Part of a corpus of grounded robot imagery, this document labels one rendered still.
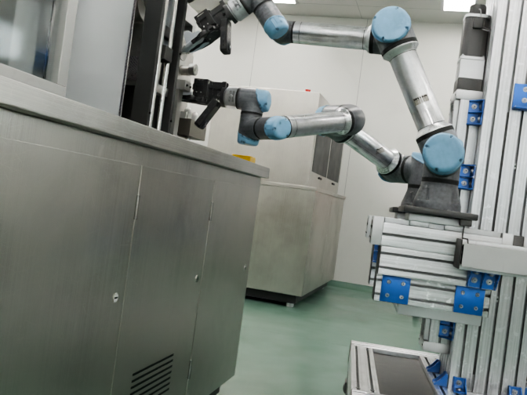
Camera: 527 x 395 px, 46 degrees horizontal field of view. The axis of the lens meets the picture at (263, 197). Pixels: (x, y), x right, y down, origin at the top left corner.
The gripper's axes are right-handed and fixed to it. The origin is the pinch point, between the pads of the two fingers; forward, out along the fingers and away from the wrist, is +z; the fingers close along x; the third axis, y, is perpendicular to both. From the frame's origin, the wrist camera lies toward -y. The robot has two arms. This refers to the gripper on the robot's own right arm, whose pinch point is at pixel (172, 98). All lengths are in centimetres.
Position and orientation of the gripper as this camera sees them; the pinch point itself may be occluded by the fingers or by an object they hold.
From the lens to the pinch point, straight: 226.0
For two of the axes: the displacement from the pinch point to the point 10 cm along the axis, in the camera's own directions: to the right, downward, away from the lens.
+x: -2.6, -0.4, -9.7
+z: -9.6, -1.3, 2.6
